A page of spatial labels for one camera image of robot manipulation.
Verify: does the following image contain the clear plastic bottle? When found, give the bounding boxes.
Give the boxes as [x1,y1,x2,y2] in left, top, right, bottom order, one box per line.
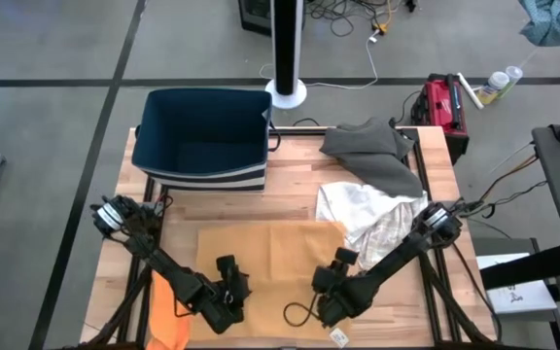
[498,65,524,98]

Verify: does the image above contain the white power cable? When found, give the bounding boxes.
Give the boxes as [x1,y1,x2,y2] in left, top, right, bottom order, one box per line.
[259,29,381,91]

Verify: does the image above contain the black aluminium table frame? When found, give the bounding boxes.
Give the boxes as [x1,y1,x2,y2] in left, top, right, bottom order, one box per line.
[63,125,505,350]

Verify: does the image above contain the white tube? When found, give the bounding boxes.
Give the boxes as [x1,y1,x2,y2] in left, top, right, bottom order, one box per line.
[456,71,484,111]

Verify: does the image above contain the pale orange waffle towel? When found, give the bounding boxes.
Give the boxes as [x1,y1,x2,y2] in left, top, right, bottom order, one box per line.
[190,221,354,349]

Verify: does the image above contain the black flat bar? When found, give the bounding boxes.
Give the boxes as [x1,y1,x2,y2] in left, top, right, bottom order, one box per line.
[478,242,560,292]

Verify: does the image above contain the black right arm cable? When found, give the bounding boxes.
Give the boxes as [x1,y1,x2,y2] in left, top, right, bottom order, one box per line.
[283,290,321,328]

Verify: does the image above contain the white towel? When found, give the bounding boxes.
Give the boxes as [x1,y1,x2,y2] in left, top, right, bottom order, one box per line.
[314,181,430,271]

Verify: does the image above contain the red tool bag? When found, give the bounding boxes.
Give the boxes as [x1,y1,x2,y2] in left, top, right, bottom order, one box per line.
[409,72,471,159]

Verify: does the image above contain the navy white striped fabric bin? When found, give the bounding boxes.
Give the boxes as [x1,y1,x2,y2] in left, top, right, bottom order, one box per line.
[130,87,274,193]

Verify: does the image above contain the yellow label wipes canister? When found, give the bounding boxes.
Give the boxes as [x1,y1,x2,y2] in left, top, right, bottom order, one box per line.
[476,70,510,106]

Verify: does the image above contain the black box device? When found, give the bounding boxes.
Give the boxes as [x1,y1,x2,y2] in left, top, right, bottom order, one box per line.
[238,0,274,37]

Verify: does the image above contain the white paper sheet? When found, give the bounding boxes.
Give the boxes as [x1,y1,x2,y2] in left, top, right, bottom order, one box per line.
[476,252,558,315]

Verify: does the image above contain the grey towel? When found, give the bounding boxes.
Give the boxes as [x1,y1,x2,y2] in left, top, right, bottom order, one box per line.
[318,116,425,199]

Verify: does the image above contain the teal patterned cloth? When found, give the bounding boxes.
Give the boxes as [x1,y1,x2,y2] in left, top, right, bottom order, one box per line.
[517,0,560,48]

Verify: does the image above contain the tangled black floor cables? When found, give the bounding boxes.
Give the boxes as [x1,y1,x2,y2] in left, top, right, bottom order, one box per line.
[303,0,407,38]

